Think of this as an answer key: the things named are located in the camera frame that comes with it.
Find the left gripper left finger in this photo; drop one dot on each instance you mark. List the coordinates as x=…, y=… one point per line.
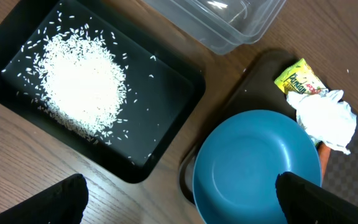
x=62, y=203

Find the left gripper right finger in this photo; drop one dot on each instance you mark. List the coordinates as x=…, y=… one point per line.
x=304, y=202

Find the orange carrot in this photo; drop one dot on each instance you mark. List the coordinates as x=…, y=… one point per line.
x=324, y=154

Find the dark blue plate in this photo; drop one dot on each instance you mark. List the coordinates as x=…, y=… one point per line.
x=237, y=166

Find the white tissue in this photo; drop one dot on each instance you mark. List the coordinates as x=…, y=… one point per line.
x=325, y=117

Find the white rice pile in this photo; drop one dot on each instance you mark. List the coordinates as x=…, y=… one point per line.
x=81, y=73

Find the black waste tray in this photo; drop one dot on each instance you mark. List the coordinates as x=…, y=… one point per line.
x=162, y=89

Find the green snack wrapper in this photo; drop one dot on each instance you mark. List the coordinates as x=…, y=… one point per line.
x=299, y=78

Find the dark brown serving tray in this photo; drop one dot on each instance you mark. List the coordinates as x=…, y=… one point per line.
x=257, y=91

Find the clear plastic bin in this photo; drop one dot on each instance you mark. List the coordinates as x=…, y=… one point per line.
x=220, y=25

